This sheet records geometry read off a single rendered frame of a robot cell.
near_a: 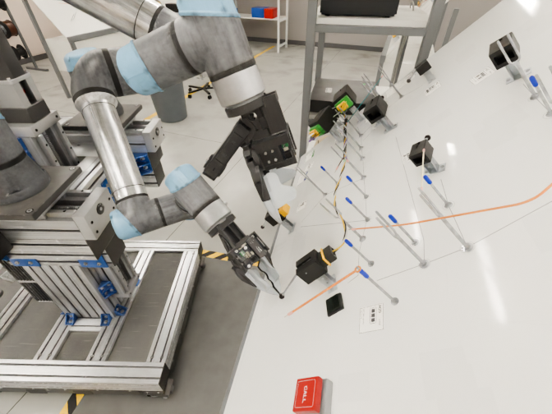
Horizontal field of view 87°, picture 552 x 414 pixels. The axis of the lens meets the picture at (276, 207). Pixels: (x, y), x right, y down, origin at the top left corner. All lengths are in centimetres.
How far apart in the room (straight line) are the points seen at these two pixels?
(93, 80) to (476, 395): 92
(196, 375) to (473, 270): 149
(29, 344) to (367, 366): 170
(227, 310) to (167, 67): 160
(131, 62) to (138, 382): 135
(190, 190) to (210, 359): 128
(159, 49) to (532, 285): 58
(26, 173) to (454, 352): 99
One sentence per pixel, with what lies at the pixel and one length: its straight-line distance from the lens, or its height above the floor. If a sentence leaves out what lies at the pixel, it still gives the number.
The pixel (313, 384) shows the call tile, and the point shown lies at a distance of 55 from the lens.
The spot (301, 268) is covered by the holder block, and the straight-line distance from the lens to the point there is 63.
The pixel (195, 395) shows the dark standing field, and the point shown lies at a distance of 175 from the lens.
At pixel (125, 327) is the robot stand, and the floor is 21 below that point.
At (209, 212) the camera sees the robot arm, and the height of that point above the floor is 122.
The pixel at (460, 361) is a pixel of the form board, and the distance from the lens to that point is 48.
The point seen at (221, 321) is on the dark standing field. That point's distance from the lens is 187.
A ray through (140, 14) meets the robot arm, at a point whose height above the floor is 157.
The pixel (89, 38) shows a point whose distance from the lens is 534.
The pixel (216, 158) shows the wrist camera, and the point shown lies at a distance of 50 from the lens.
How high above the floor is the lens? 163
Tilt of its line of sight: 41 degrees down
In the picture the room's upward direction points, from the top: straight up
